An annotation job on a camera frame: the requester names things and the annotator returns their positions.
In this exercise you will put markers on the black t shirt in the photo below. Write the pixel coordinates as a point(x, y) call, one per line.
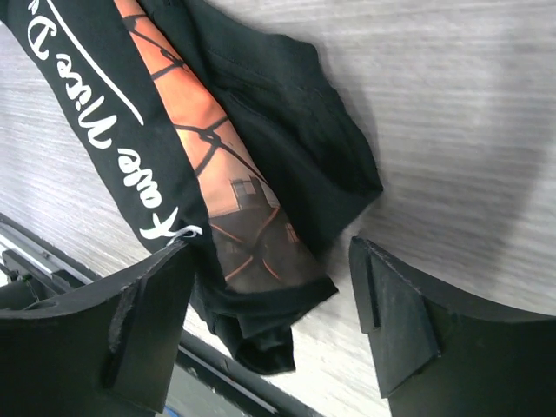
point(203, 129)

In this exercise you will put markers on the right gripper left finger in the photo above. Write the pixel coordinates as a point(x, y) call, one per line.
point(107, 348)

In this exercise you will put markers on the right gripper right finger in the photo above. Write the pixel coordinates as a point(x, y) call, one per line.
point(441, 351)

